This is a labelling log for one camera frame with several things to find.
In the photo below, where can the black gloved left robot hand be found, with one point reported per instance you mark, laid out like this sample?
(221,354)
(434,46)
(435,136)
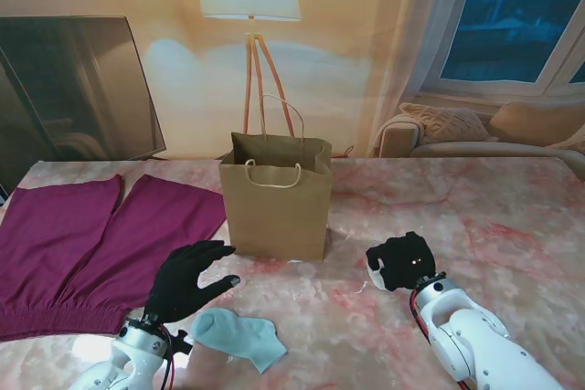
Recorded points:
(178,285)

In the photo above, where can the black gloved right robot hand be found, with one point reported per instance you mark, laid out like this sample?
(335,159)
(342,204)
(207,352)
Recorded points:
(407,262)

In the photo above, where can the white sock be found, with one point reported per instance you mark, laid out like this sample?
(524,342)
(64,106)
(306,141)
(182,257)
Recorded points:
(377,277)

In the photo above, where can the light blue sock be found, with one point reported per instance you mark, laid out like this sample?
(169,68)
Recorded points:
(242,337)

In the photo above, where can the kraft paper bag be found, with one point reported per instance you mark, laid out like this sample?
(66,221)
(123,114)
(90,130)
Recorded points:
(274,221)

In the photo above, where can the purple shorts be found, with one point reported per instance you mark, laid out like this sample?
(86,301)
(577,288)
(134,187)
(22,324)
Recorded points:
(55,253)

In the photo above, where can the beige sofa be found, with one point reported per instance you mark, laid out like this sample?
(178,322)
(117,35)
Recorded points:
(480,149)

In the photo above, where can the knitted beige cushion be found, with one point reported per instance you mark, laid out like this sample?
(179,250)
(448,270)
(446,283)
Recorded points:
(448,123)

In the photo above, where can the plain tan cushion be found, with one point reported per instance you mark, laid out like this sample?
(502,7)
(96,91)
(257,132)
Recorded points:
(535,123)

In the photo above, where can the sheer white curtain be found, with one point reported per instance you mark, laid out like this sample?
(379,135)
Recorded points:
(411,43)

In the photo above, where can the flat screen television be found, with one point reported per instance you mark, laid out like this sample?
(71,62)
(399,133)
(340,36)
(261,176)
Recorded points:
(68,88)

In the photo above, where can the white framed window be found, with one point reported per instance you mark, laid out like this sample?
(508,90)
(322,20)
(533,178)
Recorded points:
(512,24)

